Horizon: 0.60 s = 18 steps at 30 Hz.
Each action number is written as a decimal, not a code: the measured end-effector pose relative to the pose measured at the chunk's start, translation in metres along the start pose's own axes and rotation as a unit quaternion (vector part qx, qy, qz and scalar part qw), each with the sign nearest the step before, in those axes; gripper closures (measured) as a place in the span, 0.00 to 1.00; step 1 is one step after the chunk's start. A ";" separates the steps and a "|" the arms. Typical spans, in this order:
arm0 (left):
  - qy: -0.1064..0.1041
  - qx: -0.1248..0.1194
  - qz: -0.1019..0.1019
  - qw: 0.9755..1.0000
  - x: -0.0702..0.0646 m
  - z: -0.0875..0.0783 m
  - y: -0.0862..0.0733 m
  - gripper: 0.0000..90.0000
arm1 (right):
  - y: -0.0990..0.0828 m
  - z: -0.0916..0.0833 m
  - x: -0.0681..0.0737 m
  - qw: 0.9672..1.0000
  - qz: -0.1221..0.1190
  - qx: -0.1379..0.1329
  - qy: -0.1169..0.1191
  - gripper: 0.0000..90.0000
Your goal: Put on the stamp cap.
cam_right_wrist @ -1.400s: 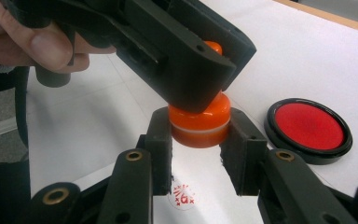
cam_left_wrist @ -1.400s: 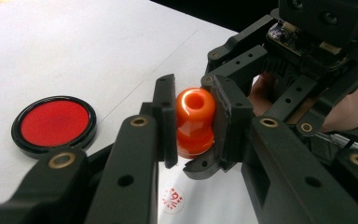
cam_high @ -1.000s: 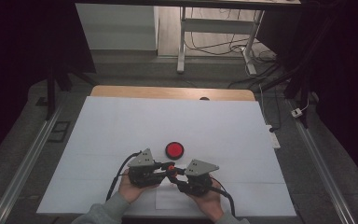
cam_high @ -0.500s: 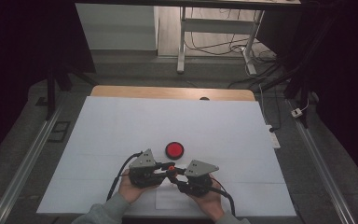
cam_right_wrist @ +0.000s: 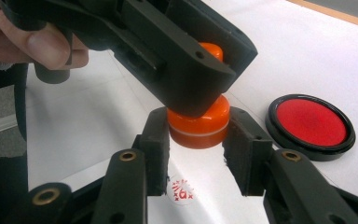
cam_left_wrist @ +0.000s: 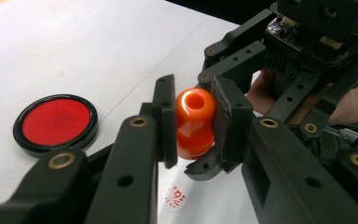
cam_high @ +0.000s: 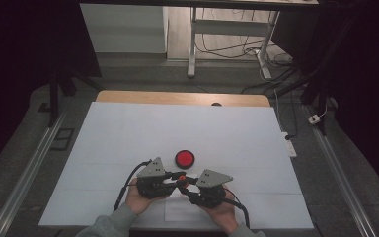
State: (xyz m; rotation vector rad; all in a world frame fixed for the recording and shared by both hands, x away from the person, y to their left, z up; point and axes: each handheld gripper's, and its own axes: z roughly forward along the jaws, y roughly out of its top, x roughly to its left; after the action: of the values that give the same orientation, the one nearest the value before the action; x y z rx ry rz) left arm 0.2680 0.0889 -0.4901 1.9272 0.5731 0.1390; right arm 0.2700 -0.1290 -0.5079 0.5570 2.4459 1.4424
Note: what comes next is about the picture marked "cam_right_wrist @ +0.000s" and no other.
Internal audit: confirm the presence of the red round disc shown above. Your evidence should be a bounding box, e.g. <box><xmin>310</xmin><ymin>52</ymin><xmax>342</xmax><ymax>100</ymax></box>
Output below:
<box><xmin>264</xmin><ymin>93</ymin><xmax>357</xmax><ymax>162</ymax></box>

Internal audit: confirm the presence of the large white table cover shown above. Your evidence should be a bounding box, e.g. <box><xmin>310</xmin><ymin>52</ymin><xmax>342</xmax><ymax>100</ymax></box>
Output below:
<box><xmin>26</xmin><ymin>0</ymin><xmax>358</xmax><ymax>224</ymax></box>

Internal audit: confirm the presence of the orange stamp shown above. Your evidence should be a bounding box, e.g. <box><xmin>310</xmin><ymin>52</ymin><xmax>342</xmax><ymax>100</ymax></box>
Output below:
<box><xmin>167</xmin><ymin>42</ymin><xmax>231</xmax><ymax>149</ymax></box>

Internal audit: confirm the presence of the white paper sheet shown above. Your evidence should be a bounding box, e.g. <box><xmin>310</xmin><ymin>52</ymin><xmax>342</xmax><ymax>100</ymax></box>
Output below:
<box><xmin>59</xmin><ymin>92</ymin><xmax>271</xmax><ymax>224</ymax></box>

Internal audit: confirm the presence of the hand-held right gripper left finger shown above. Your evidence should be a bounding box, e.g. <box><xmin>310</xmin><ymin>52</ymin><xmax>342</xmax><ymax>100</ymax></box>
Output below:
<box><xmin>132</xmin><ymin>106</ymin><xmax>172</xmax><ymax>198</ymax></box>

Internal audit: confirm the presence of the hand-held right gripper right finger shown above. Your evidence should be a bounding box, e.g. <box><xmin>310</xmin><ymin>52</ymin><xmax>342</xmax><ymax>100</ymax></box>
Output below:
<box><xmin>222</xmin><ymin>106</ymin><xmax>275</xmax><ymax>198</ymax></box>

